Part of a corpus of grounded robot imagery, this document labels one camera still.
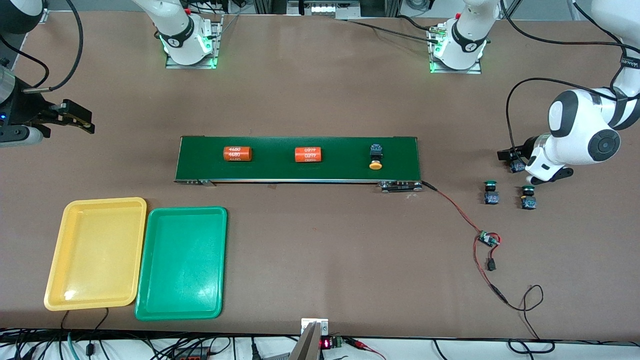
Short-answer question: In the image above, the grey lit control box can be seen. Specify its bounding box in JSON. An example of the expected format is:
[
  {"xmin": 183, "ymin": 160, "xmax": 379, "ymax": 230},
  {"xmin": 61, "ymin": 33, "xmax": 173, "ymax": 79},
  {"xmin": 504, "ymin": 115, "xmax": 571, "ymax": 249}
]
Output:
[{"xmin": 286, "ymin": 0, "xmax": 362, "ymax": 20}]

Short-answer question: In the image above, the green belt conveyor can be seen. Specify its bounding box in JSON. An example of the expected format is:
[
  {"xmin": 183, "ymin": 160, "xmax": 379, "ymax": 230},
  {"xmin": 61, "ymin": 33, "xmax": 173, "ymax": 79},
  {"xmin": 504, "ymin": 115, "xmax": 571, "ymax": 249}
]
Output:
[{"xmin": 173, "ymin": 135, "xmax": 424, "ymax": 194}]

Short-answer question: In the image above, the red clip lead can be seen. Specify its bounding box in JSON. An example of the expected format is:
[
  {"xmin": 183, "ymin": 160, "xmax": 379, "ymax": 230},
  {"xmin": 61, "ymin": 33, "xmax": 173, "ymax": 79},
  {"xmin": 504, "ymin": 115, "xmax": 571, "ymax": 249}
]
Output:
[{"xmin": 345, "ymin": 337, "xmax": 387, "ymax": 360}]

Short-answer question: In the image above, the green plastic tray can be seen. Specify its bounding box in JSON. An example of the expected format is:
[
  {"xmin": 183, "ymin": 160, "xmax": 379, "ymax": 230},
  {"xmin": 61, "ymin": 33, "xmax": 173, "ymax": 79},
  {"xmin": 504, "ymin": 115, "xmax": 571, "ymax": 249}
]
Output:
[{"xmin": 134, "ymin": 206, "xmax": 229, "ymax": 321}]

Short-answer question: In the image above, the black base supply cable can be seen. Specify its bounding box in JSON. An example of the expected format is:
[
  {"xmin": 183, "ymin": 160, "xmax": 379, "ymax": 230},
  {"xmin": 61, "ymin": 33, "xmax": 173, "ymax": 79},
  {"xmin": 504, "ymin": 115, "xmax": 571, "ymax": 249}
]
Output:
[{"xmin": 345, "ymin": 17, "xmax": 441, "ymax": 45}]

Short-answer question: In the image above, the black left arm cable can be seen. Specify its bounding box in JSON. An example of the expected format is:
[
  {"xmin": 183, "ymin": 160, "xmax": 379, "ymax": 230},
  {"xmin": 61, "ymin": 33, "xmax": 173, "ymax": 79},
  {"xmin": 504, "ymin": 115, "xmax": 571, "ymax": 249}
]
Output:
[{"xmin": 500, "ymin": 0, "xmax": 640, "ymax": 151}]

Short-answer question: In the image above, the black inline switch with leads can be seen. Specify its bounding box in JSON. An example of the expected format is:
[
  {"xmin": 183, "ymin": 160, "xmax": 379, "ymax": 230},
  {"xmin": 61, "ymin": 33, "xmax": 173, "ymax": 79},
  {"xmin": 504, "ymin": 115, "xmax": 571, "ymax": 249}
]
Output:
[{"xmin": 486, "ymin": 233, "xmax": 503, "ymax": 272}]

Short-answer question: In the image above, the red black conveyor wire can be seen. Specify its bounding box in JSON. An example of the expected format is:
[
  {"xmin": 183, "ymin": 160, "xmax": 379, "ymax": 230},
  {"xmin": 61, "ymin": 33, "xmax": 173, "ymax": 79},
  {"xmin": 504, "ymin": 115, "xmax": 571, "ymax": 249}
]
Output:
[{"xmin": 420, "ymin": 180, "xmax": 485, "ymax": 237}]

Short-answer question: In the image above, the black power cable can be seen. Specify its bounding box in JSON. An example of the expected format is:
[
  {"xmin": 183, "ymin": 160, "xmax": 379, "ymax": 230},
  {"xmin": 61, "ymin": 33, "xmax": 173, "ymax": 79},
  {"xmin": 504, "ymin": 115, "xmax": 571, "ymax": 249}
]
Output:
[{"xmin": 505, "ymin": 284, "xmax": 556, "ymax": 355}]

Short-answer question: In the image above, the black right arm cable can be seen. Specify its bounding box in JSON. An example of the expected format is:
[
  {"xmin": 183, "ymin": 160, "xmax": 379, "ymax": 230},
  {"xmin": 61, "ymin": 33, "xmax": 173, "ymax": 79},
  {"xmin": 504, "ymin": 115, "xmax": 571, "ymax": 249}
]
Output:
[{"xmin": 0, "ymin": 0, "xmax": 84, "ymax": 94}]

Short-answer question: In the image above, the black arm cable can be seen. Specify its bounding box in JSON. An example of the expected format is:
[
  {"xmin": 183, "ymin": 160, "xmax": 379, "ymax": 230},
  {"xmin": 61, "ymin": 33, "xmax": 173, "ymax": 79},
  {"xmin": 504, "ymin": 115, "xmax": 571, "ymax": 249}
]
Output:
[
  {"xmin": 500, "ymin": 0, "xmax": 640, "ymax": 151},
  {"xmin": 0, "ymin": 0, "xmax": 84, "ymax": 94}
]

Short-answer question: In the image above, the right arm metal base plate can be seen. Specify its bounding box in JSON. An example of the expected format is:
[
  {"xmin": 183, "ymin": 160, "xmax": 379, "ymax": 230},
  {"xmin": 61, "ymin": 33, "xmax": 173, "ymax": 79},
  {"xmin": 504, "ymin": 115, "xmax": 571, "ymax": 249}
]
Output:
[{"xmin": 165, "ymin": 15, "xmax": 223, "ymax": 70}]

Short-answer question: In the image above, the orange 4680 battery cylinder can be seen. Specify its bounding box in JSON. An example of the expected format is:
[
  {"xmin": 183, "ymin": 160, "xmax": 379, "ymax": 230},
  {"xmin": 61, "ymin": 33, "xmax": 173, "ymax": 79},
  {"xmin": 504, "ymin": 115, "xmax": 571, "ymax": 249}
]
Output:
[
  {"xmin": 222, "ymin": 145, "xmax": 254, "ymax": 163},
  {"xmin": 294, "ymin": 146, "xmax": 324, "ymax": 164}
]

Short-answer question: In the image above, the yellow plastic tray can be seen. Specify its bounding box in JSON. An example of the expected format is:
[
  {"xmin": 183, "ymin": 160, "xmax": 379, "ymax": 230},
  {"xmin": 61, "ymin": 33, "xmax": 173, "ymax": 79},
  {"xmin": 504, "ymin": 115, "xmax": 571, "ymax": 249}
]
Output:
[{"xmin": 43, "ymin": 197, "xmax": 148, "ymax": 312}]

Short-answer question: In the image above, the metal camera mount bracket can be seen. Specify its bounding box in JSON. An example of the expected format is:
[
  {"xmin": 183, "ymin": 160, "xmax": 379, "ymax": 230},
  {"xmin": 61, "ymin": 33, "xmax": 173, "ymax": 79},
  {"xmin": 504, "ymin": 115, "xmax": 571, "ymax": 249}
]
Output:
[{"xmin": 289, "ymin": 318, "xmax": 330, "ymax": 360}]

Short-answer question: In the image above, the small motor controller board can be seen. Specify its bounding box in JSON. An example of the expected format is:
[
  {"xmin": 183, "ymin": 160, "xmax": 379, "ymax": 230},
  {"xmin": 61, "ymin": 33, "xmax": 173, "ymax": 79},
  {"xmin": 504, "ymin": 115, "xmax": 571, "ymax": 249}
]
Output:
[{"xmin": 476, "ymin": 229, "xmax": 501, "ymax": 249}]

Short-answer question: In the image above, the red black wire with connector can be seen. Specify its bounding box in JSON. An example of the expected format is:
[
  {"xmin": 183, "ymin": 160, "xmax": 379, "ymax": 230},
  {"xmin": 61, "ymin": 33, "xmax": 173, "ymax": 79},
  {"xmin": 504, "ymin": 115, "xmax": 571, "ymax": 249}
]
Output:
[{"xmin": 472, "ymin": 235, "xmax": 510, "ymax": 305}]

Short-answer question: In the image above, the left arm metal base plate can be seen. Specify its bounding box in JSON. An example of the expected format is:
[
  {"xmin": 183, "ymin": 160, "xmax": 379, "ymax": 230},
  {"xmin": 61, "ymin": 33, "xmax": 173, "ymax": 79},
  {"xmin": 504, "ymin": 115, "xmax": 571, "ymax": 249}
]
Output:
[{"xmin": 429, "ymin": 24, "xmax": 484, "ymax": 75}]

